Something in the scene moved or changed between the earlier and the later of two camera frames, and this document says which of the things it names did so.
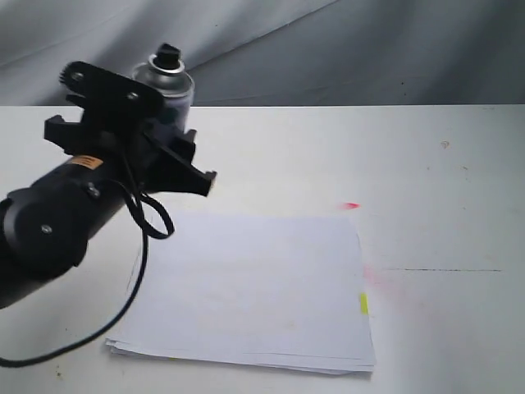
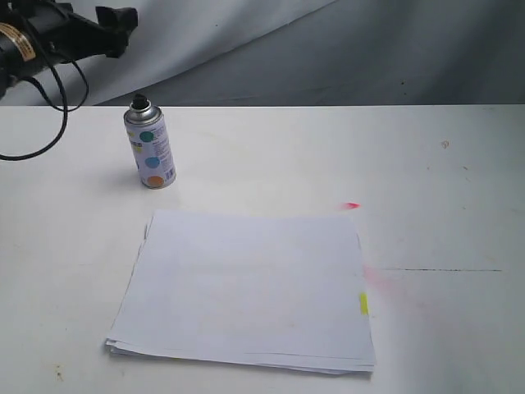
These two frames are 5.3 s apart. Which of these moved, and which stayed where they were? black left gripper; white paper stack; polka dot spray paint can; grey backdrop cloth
Moved: black left gripper; polka dot spray paint can
Stayed: grey backdrop cloth; white paper stack
